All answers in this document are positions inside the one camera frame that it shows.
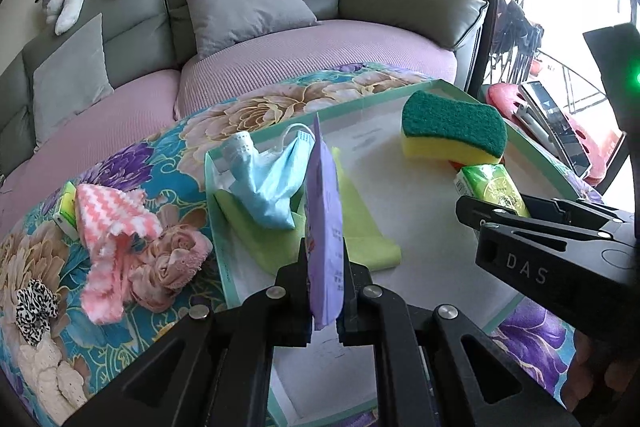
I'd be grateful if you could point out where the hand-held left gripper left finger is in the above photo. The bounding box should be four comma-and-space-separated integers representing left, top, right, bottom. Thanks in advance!
62, 238, 313, 427

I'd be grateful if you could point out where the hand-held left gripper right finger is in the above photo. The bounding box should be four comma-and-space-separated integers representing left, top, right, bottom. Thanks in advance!
336, 238, 581, 427

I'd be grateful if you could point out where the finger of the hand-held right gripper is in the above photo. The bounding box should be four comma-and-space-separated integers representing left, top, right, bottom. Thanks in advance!
455, 194, 627, 229
475, 222, 617, 304

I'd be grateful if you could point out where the green tissue packet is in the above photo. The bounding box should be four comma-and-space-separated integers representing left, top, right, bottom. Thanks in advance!
453, 164, 532, 221
54, 181, 81, 242

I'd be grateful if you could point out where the light green cloth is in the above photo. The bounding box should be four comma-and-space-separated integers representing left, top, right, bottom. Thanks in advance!
214, 147, 404, 273

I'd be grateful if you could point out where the teal cardboard tray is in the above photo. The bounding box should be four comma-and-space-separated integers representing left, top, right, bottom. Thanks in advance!
204, 79, 592, 427

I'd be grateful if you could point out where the purple packet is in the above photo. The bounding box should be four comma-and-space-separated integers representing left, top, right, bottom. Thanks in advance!
305, 113, 346, 332

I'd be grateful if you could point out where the blue face mask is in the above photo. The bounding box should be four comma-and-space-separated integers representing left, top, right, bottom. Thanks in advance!
227, 124, 317, 231

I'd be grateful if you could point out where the green yellow sponge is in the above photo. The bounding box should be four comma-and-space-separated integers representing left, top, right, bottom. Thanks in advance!
400, 90, 509, 166

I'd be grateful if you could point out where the dusty pink towel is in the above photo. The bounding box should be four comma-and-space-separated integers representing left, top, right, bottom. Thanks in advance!
122, 223, 214, 314

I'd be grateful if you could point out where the pink white knitted cloth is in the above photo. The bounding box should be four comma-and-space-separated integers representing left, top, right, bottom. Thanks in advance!
75, 183, 164, 327

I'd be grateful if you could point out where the cream knitted cloth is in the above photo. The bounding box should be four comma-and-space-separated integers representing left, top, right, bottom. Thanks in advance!
17, 337, 91, 426

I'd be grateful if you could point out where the leopard print scrunchie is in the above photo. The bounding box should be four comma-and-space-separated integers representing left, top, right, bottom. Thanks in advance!
15, 279, 60, 348

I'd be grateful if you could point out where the person's right hand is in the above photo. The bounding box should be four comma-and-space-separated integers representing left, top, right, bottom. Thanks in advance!
565, 331, 640, 414

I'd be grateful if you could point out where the silver black device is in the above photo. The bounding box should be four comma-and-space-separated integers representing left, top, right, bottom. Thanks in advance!
515, 81, 594, 180

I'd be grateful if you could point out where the pink plastic stool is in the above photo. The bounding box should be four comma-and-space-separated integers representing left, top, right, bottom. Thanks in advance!
487, 83, 627, 188

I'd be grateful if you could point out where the black metal rack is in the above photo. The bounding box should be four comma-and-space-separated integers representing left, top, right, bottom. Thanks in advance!
492, 0, 547, 84

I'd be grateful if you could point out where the floral teal blanket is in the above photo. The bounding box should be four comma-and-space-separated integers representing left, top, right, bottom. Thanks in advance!
0, 62, 608, 427

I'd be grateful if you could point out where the lilac ribbed seat cushion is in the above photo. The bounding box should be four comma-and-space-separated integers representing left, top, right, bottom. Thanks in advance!
174, 19, 459, 120
0, 68, 182, 233

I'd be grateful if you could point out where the grey cushion with lilac band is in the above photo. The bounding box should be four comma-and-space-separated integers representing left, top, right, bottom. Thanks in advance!
181, 0, 321, 60

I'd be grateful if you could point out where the plain grey cushion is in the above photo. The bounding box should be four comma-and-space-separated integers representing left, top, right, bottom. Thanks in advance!
32, 13, 115, 146

